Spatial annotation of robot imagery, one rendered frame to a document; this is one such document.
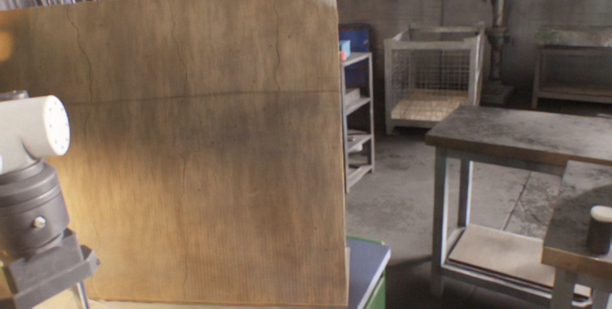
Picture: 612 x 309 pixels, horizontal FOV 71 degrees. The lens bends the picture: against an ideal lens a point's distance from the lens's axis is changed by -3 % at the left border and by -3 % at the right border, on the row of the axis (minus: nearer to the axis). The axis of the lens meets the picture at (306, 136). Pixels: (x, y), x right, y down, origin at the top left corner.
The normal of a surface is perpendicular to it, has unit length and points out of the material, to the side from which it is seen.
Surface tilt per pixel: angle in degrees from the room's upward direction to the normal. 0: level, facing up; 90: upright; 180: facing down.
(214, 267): 76
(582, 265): 90
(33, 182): 45
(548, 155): 90
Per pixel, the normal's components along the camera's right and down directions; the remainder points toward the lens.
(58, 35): -0.12, 0.11
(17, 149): 0.22, 0.31
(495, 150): -0.58, 0.31
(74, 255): 0.79, 0.15
